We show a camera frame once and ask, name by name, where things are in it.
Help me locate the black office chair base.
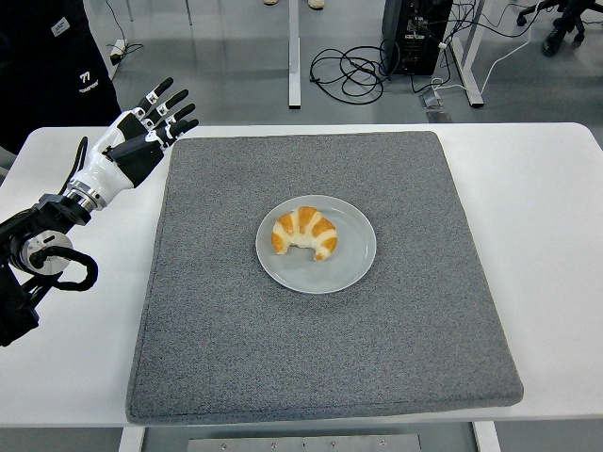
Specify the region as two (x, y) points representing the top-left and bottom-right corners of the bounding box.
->
(515, 0), (603, 57)

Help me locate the white power strip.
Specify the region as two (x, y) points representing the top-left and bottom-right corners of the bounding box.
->
(107, 39), (129, 66)

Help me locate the person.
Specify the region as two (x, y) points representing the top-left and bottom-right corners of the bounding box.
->
(0, 0), (122, 154)

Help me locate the thin black power cable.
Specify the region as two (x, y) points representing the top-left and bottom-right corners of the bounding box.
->
(103, 0), (143, 57)

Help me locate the pale grey round plate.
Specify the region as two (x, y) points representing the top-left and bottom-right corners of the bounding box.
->
(254, 194), (378, 295)

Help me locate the black coiled floor cable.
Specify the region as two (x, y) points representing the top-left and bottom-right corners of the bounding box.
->
(309, 40), (395, 105)

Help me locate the grey fabric mat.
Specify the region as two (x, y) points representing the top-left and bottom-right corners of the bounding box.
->
(124, 130), (525, 424)

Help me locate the croissant bread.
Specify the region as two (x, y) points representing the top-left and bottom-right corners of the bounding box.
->
(270, 205), (339, 262)

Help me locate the white desk leg with foot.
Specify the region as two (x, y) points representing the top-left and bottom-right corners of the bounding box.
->
(285, 0), (302, 111)
(449, 0), (485, 109)

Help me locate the white floor cable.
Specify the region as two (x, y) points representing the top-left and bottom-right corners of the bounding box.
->
(431, 0), (543, 93)

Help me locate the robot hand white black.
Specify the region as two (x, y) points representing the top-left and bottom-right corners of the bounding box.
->
(70, 77), (201, 204)

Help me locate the black computer tower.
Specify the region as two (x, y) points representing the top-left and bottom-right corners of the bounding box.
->
(380, 0), (454, 77)

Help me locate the white table leg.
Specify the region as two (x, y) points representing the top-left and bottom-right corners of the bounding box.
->
(473, 420), (501, 452)
(117, 426), (145, 452)

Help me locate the metal floor socket box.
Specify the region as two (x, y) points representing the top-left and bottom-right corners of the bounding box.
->
(417, 90), (452, 124)

